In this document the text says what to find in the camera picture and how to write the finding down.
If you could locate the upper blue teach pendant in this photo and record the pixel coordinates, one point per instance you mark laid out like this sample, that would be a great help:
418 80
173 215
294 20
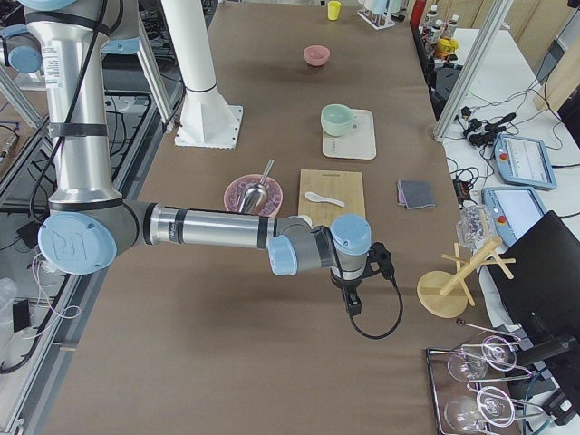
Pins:
524 161

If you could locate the blue teach pendant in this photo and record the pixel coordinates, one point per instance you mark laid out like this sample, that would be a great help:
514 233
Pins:
514 210
524 161

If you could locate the wine glass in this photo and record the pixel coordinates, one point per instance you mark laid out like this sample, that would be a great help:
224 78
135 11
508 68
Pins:
482 413
471 362

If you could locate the aluminium frame post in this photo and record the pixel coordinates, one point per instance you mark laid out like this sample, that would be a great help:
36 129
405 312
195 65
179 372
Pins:
486 36

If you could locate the green bowl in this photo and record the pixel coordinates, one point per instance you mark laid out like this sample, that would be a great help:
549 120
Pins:
336 119

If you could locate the white plastic spoon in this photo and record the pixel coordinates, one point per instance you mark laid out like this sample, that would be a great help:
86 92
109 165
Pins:
316 198

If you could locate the large pink bowl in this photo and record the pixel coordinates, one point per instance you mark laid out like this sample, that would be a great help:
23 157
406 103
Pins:
237 187

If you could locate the wooden mug tree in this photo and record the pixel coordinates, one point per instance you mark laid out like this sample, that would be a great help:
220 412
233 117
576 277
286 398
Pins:
446 295

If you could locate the black monitor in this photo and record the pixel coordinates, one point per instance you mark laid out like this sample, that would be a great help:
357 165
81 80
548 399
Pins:
543 296

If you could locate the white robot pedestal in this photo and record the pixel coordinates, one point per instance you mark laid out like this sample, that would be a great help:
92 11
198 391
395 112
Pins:
206 119

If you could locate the small pink bowl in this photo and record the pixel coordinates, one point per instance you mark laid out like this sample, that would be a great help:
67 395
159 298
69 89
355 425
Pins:
316 55

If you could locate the metal scoop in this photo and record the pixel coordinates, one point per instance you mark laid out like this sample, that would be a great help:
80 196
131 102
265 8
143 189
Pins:
255 194

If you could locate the white cartoon tray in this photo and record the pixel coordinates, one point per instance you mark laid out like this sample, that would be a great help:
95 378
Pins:
357 144

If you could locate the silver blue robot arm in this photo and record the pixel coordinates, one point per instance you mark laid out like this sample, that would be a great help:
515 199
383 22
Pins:
90 223

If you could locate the white drying rack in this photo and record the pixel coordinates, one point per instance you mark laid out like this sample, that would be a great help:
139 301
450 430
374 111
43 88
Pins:
378 13

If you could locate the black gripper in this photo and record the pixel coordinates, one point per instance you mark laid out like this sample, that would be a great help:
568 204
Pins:
345 285

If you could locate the black wire glass rack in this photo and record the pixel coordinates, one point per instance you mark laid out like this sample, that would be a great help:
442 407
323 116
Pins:
444 388

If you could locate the yellow cup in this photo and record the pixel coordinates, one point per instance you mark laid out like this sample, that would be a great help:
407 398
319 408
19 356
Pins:
333 10

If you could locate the clear glass mug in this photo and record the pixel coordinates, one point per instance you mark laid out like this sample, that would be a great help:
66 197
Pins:
475 226

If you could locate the grey folded cloth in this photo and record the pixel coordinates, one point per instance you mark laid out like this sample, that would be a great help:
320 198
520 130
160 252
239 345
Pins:
414 194

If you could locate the upper wine glass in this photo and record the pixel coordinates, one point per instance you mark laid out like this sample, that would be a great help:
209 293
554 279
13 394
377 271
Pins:
471 362

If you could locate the lower blue teach pendant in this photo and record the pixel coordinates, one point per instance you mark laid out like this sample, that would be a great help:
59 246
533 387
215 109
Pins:
514 210

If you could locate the lower wine glass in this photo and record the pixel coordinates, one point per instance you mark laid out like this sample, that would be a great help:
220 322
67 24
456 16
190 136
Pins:
482 413

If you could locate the bamboo cutting board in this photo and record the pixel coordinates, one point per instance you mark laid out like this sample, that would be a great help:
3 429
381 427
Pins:
346 186

